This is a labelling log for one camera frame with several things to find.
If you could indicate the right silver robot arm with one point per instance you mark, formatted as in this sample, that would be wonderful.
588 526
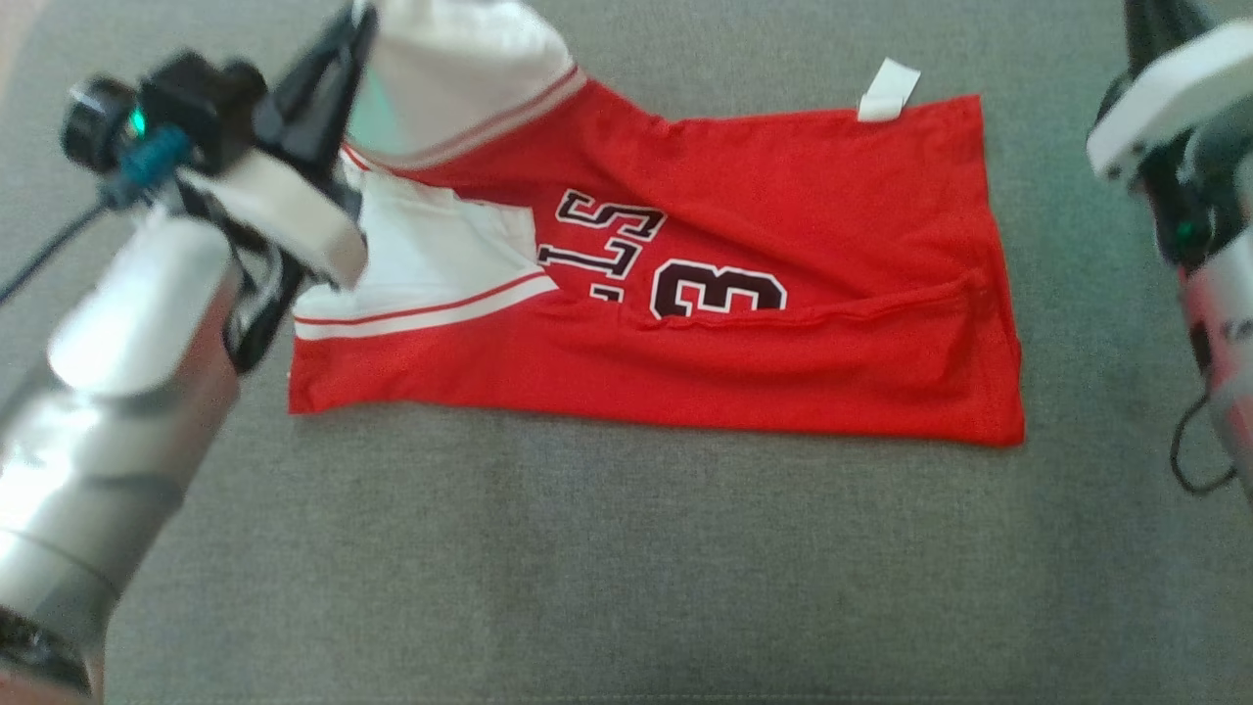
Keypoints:
1229 323

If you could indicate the red jersey white sleeves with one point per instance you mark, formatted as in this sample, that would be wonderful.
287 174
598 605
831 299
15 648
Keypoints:
764 362

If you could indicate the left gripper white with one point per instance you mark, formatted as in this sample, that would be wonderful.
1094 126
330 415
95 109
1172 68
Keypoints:
284 211

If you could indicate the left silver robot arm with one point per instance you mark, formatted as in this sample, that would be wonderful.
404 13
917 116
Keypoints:
108 431

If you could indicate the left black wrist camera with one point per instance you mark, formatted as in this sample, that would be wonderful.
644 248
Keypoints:
186 103

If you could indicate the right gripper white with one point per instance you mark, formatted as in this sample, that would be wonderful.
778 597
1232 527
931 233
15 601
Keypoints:
1175 93

